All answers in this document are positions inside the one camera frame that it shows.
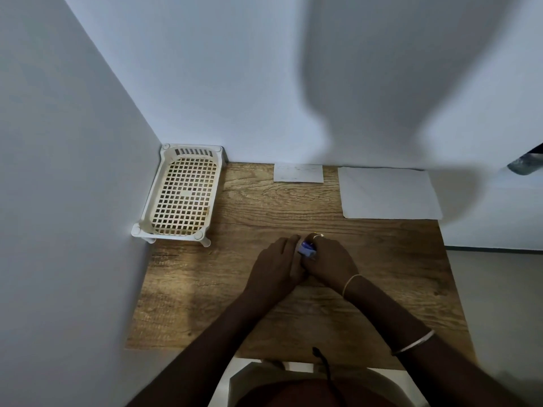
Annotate person's left hand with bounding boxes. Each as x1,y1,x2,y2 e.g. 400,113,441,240
244,235,307,308

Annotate person's right hand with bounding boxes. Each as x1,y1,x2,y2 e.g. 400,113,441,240
299,232,361,295

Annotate large white paper sheet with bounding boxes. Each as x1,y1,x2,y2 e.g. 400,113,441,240
337,166,443,220

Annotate small white papers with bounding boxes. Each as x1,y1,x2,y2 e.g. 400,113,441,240
273,163,325,184

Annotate person's left forearm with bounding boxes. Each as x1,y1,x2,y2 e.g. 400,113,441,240
127,292,277,407

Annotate person's right forearm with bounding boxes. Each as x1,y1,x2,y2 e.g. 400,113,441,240
342,275,527,407

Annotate cream plastic lattice basket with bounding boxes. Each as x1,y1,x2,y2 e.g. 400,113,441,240
131,143,228,248

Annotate white chair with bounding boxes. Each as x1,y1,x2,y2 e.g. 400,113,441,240
208,358,429,407

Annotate silver bangle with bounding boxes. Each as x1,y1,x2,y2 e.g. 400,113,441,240
391,329,437,357

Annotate reddish brown garment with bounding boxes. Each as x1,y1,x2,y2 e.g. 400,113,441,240
235,379,399,407

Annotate crumpled silver object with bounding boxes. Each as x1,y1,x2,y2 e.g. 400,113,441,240
507,152,543,176

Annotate thin gold wrist bracelet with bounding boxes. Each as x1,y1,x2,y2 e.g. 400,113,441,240
342,274,365,298

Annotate black cord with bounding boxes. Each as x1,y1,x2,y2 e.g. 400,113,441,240
312,347,347,407

